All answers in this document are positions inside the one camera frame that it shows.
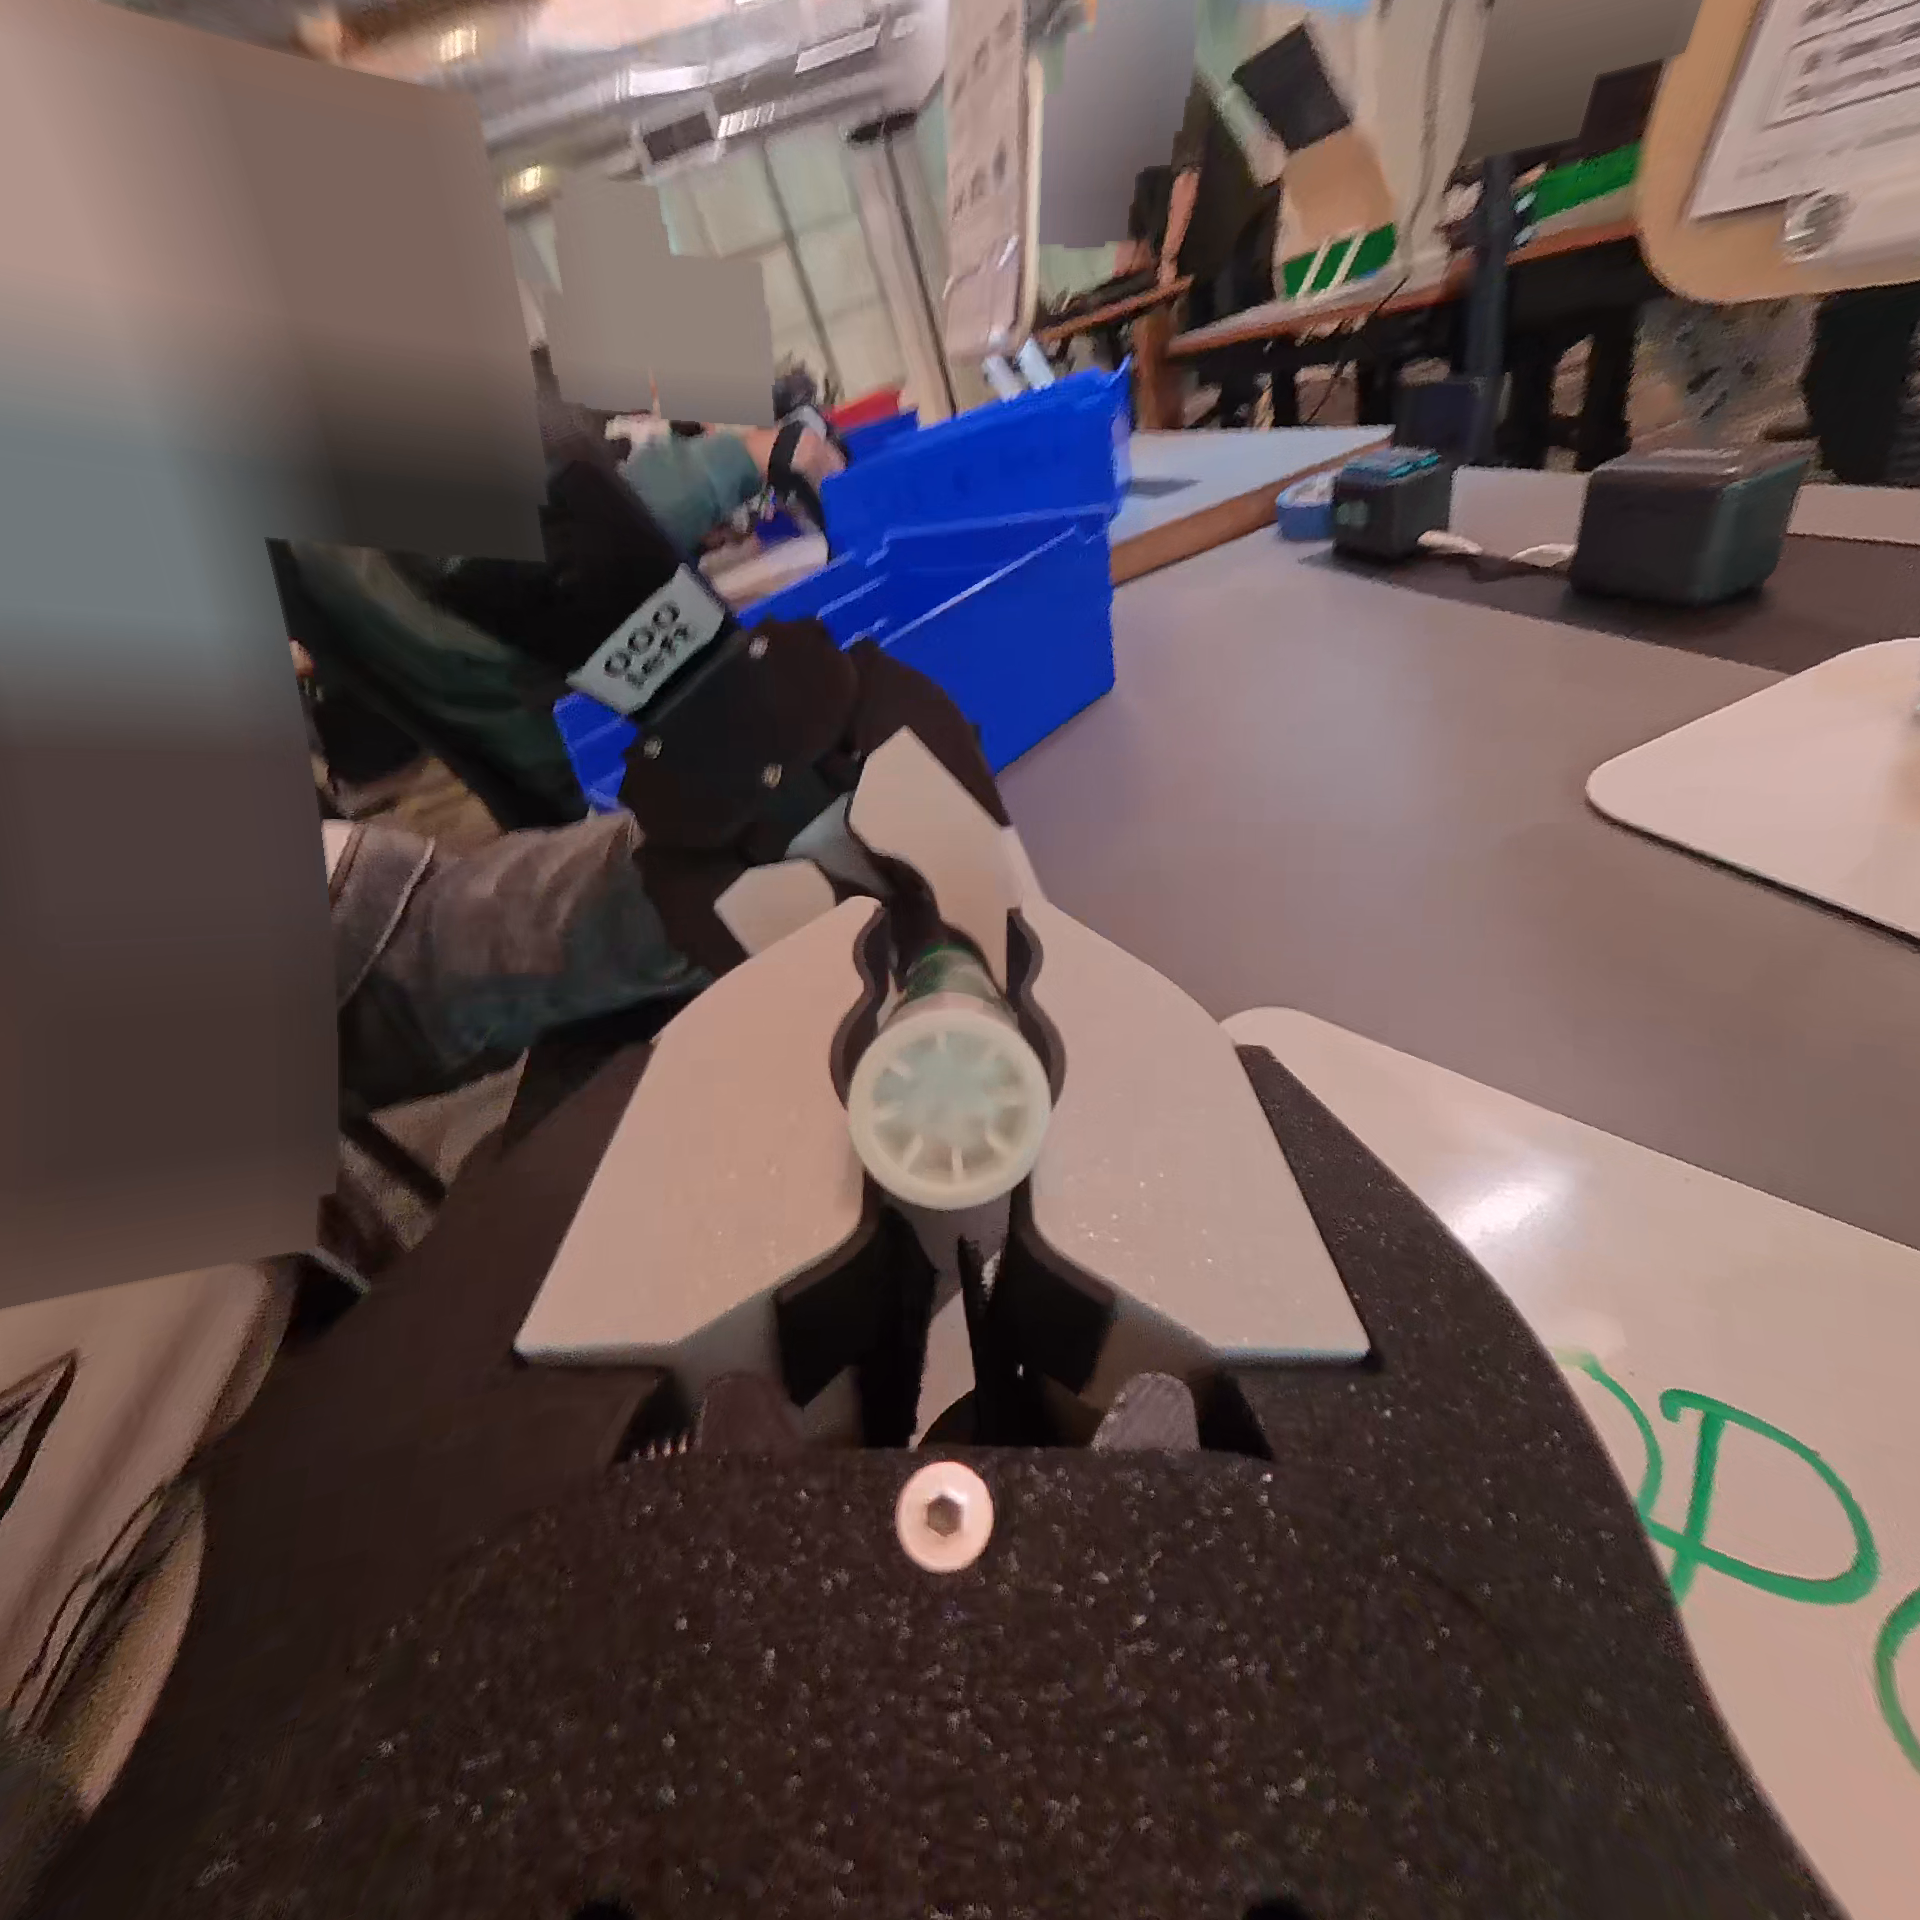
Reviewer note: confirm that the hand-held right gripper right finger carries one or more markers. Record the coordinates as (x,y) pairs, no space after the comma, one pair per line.
(1185,1184)

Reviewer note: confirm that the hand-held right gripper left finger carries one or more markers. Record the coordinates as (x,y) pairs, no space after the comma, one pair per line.
(704,1184)

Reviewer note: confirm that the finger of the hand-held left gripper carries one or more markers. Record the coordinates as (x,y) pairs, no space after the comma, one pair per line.
(796,909)
(945,840)

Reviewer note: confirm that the large blue plastic bin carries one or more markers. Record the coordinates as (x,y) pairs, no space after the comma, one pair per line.
(1020,629)

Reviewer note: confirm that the green dry erase marker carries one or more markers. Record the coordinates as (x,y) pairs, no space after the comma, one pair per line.
(945,1110)

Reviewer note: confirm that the white whiteboard with green writing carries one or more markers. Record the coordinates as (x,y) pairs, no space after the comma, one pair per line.
(1650,1277)

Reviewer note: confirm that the blank white whiteboard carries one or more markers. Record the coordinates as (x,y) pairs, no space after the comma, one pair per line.
(1723,780)

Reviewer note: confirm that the person's jeans leg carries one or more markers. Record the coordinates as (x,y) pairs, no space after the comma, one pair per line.
(494,945)

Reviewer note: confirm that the dark green cloth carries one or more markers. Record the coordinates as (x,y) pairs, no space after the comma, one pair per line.
(420,676)

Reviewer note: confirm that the red plastic bin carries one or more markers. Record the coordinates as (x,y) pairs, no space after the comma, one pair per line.
(870,407)

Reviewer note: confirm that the wood-edged table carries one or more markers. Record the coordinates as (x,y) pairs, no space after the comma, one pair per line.
(1244,481)

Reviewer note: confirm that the blue tape roll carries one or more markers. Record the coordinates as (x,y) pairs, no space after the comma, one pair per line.
(1305,511)

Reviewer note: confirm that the small dark grey device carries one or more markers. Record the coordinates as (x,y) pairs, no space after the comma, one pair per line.
(1387,504)

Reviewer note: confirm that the background workbench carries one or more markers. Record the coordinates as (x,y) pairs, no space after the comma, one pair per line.
(1350,322)

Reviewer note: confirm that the pale printed cloth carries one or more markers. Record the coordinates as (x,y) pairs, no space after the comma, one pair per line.
(89,1440)

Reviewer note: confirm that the cardboard box with green band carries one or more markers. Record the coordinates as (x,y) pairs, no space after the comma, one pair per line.
(1335,202)

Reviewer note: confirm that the large dark grey device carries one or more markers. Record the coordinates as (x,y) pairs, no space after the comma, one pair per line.
(1687,525)

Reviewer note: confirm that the wooden clipboard with paper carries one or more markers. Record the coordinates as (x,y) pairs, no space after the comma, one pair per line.
(1723,225)

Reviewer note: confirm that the white wall poster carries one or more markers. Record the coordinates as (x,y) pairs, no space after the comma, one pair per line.
(983,149)

